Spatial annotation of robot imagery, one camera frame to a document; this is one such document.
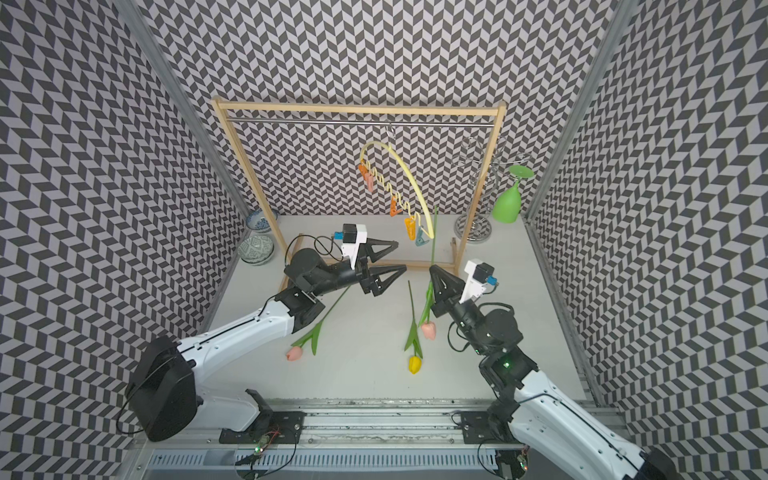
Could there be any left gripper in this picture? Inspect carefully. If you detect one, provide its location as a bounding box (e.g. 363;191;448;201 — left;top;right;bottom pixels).
310;236;405;297

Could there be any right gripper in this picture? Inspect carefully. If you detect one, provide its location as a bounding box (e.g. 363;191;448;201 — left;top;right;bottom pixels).
429;266;489;356

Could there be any pink tulip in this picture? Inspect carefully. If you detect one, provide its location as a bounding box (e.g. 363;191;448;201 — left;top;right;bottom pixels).
285;287;349;362
419;207;439;340

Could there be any yellow tulip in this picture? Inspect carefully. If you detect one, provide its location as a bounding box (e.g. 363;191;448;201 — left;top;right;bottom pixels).
404;283;423;375

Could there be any yellow arched peg hanger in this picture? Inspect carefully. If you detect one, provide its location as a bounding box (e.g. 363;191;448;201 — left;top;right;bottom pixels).
358;140;436;240

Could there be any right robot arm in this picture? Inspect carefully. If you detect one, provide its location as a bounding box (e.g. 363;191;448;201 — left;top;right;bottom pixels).
429;262;679;479

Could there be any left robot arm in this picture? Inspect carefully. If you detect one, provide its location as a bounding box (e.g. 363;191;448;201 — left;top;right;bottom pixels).
125;239;407;442

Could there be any yellow orange clothes peg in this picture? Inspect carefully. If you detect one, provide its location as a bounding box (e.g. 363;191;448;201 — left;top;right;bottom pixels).
404;217;417;241

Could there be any pink clothes peg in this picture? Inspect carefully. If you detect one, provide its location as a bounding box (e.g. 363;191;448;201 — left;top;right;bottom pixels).
363;172;376;193

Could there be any green plastic wine glass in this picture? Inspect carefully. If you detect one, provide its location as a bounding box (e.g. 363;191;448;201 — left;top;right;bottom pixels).
491;165;534;224

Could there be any green patterned bowl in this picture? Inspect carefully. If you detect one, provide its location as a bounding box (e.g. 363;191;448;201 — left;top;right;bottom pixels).
237;234;275;266

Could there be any blue patterned bowl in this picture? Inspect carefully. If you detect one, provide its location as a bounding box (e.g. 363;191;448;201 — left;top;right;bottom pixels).
245;209;272;234

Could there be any metal rack rod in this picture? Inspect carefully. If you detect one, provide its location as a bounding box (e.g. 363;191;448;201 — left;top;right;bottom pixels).
227;117;494;129

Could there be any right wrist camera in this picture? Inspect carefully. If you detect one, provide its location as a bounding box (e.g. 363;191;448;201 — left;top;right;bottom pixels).
459;259;498;304

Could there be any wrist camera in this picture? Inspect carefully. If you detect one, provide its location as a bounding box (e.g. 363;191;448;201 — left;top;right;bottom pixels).
333;224;368;269
459;259;498;304

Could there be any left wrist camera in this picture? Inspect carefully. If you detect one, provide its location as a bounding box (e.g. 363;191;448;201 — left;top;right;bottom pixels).
333;224;368;269

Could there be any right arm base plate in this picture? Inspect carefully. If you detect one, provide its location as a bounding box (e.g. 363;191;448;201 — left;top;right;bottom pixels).
452;410;521;445

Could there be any metal wire glass stand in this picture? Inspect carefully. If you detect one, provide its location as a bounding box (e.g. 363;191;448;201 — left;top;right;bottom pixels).
453;135;532;244

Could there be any aluminium front rail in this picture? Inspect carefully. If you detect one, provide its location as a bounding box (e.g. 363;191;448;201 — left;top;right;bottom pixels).
119;395;661;480

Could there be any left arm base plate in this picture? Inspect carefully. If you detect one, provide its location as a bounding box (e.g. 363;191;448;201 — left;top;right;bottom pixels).
218;411;306;445

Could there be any wooden clothes rack frame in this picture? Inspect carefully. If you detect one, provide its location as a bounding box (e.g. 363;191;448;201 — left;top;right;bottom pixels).
211;97;508;275

